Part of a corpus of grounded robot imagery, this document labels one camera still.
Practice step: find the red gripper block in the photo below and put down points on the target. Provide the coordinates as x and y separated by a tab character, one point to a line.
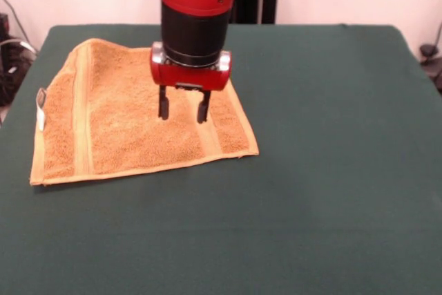
186	75

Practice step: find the tan terry towel white label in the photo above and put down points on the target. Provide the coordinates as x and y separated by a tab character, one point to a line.
121	119

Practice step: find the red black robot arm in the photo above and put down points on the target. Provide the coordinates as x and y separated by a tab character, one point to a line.
197	5

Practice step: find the dark green table cloth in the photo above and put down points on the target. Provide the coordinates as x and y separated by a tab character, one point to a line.
310	205

